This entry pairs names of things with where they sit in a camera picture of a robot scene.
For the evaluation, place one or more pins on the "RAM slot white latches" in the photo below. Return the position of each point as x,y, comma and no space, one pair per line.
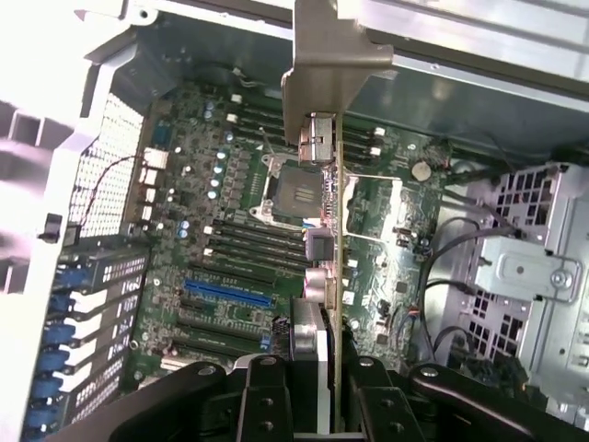
257,240
260,104
257,124
257,263

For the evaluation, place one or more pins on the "silver coin battery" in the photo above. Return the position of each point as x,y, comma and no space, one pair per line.
421,170

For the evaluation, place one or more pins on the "CPU socket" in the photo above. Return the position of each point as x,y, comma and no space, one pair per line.
290,189

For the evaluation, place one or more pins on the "green motherboard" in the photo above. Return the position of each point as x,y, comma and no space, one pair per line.
193,193

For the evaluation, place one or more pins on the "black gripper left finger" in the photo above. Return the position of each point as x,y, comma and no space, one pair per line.
267,405

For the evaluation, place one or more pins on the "black metal PC case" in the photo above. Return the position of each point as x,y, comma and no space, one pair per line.
460,106

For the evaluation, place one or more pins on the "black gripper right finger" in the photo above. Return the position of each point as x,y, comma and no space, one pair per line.
386,410

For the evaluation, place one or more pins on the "grey metal disk bay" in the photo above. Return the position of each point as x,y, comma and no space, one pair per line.
520,267

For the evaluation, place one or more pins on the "blue expansion slot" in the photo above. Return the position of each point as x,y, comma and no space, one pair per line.
227,292

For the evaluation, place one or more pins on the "silver socket cover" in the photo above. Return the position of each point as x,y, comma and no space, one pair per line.
398,202

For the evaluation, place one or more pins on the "black expansion slot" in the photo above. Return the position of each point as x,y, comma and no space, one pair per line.
221,328
207,345

